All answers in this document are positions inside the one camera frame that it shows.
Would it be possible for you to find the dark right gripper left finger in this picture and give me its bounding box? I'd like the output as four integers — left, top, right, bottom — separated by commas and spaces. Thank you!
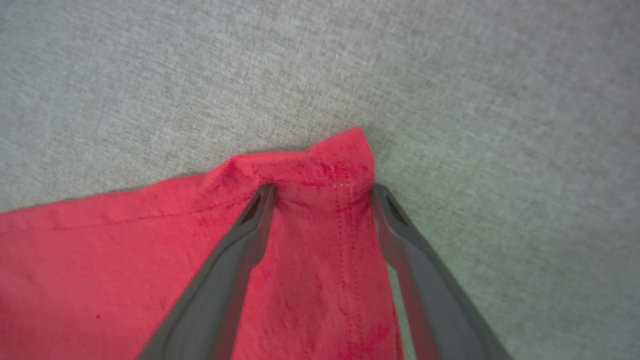
137, 184, 277, 360

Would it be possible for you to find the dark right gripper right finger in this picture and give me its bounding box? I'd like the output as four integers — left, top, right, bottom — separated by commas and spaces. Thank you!
372, 184, 511, 360

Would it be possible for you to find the red and white garment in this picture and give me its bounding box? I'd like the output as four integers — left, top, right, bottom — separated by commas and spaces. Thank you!
0, 127, 406, 360

